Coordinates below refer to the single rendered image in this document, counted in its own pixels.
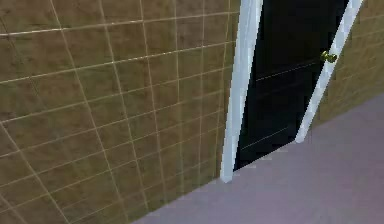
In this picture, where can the black room door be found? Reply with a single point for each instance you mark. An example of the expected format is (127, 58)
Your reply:
(283, 83)

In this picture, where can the brass door knob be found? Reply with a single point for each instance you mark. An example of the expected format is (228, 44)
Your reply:
(328, 57)

